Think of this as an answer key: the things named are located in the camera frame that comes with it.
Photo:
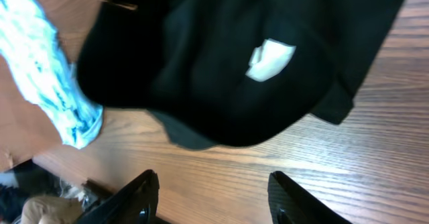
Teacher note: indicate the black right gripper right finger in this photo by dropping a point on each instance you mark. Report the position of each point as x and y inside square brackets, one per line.
[289, 203]

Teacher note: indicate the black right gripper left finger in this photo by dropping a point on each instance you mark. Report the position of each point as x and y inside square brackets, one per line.
[135, 203]

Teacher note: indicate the black t-shirt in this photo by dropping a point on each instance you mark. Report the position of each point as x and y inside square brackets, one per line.
[232, 72]

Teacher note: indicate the clutter beyond table edge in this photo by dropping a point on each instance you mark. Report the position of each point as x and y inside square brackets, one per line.
[31, 194]

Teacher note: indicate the light blue t-shirt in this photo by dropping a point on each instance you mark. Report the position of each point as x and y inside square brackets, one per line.
[40, 69]

